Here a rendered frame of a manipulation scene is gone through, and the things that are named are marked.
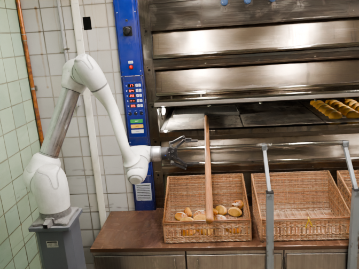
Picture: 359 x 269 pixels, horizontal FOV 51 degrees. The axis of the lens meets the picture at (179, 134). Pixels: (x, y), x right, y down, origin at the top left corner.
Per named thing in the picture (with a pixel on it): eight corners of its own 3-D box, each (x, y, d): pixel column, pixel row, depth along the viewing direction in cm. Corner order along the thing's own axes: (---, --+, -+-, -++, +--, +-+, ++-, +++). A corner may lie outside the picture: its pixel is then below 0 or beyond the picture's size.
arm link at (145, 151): (153, 156, 223) (151, 169, 212) (127, 157, 225) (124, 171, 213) (151, 141, 218) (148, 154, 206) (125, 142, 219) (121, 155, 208)
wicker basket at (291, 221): (250, 207, 277) (249, 172, 270) (328, 204, 273) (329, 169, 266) (259, 242, 231) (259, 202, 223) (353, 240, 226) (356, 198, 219)
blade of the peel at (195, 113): (239, 115, 308) (239, 111, 307) (173, 118, 312) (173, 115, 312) (235, 106, 343) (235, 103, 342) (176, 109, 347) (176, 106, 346)
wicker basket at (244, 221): (169, 209, 283) (166, 175, 276) (244, 206, 279) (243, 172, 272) (163, 244, 236) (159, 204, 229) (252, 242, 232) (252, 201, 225)
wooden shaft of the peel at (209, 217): (213, 224, 137) (213, 218, 136) (205, 225, 137) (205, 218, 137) (208, 118, 302) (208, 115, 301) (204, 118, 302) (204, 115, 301)
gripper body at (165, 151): (161, 144, 218) (177, 143, 217) (162, 158, 220) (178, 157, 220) (160, 148, 211) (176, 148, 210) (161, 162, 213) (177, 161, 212)
